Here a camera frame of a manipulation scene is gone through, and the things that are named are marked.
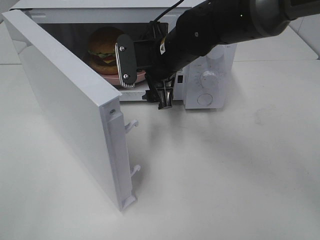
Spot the pink round plate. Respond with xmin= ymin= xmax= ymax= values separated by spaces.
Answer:
xmin=100 ymin=71 xmax=146 ymax=86

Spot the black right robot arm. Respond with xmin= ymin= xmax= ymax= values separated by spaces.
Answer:
xmin=135 ymin=0 xmax=320 ymax=109

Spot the white microwave oven body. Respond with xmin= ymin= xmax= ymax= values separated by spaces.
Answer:
xmin=3 ymin=0 xmax=236 ymax=109

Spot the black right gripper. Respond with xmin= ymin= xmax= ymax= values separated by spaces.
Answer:
xmin=134 ymin=21 xmax=175 ymax=110

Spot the white microwave door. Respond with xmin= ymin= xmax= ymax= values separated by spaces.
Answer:
xmin=3 ymin=10 xmax=141 ymax=210

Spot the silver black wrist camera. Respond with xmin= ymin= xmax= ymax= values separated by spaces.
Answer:
xmin=115 ymin=34 xmax=137 ymax=89

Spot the burger with lettuce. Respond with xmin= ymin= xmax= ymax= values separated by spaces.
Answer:
xmin=87 ymin=26 xmax=124 ymax=75

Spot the white timer knob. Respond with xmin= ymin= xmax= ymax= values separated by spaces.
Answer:
xmin=200 ymin=70 xmax=220 ymax=89

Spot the white round door button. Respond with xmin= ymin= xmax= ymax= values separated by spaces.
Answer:
xmin=197 ymin=93 xmax=213 ymax=106

